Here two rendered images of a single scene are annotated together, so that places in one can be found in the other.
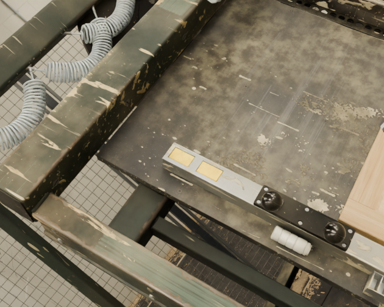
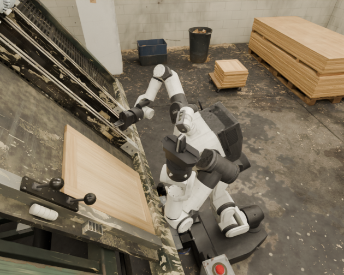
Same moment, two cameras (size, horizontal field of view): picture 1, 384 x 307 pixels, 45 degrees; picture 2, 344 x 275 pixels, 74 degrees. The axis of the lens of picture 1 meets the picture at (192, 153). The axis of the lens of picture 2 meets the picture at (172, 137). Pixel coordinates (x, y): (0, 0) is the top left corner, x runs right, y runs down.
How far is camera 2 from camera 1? 0.52 m
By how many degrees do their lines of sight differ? 73
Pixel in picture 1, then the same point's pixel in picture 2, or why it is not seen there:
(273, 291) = (28, 252)
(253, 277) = (11, 247)
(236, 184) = (3, 175)
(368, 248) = (84, 208)
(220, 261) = not seen: outside the picture
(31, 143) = not seen: outside the picture
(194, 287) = not seen: outside the picture
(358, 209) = (70, 189)
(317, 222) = (60, 197)
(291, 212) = (46, 193)
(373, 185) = (72, 175)
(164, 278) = not seen: outside the picture
